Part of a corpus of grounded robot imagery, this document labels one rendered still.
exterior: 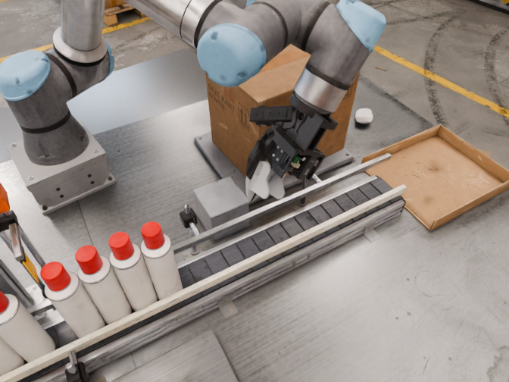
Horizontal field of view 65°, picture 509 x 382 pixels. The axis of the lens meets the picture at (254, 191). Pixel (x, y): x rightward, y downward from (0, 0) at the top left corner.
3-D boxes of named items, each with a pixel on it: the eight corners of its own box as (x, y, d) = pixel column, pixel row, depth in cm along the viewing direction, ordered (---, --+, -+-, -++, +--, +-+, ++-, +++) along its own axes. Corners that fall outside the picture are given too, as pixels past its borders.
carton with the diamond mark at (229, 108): (257, 191, 103) (257, 102, 83) (211, 141, 116) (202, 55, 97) (344, 148, 114) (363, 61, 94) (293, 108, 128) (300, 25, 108)
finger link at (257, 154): (243, 179, 68) (266, 136, 64) (238, 173, 69) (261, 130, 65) (263, 180, 71) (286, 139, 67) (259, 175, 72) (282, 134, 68)
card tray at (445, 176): (429, 231, 96) (435, 220, 93) (360, 167, 112) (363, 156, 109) (510, 187, 106) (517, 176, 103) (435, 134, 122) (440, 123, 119)
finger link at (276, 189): (263, 217, 70) (288, 176, 66) (247, 195, 74) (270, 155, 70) (276, 217, 72) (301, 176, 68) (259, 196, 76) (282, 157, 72)
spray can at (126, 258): (133, 318, 76) (104, 257, 61) (129, 295, 79) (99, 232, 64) (160, 308, 77) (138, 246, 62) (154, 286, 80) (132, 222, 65)
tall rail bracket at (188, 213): (199, 274, 88) (190, 228, 76) (186, 250, 92) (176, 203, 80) (212, 267, 89) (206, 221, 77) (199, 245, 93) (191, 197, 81)
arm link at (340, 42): (344, -7, 60) (394, 21, 58) (307, 61, 65) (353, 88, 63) (334, -14, 53) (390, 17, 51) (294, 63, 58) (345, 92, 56)
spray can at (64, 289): (82, 349, 72) (36, 291, 57) (73, 325, 75) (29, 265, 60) (110, 333, 74) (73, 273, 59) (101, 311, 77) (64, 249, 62)
